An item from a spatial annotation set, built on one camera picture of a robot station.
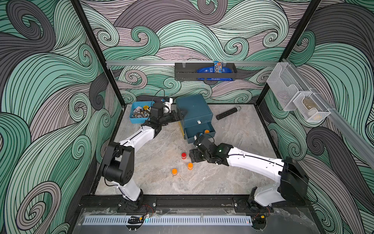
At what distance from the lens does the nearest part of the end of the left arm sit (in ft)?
2.25

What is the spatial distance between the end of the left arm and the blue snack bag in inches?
11.6

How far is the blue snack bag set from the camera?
91cm
